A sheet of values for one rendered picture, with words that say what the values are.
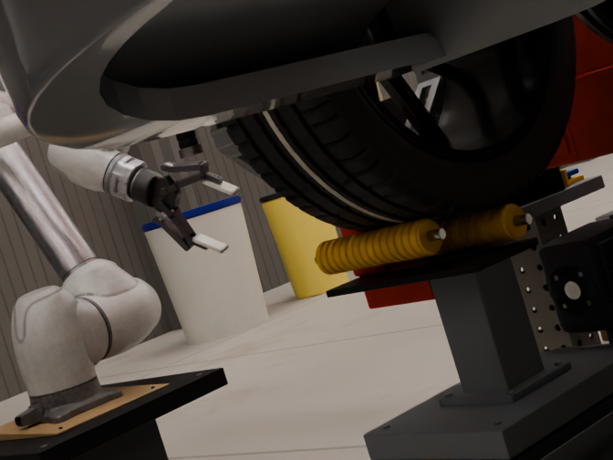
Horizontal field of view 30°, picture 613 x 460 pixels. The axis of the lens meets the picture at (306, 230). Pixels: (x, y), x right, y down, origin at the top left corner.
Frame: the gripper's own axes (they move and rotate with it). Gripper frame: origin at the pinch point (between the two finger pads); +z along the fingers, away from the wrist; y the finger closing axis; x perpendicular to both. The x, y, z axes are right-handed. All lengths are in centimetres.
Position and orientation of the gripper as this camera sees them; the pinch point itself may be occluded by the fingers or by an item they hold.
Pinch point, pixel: (225, 219)
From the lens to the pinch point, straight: 229.9
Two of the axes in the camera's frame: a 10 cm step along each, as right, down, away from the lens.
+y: 2.0, -8.4, -5.0
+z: 8.9, 3.6, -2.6
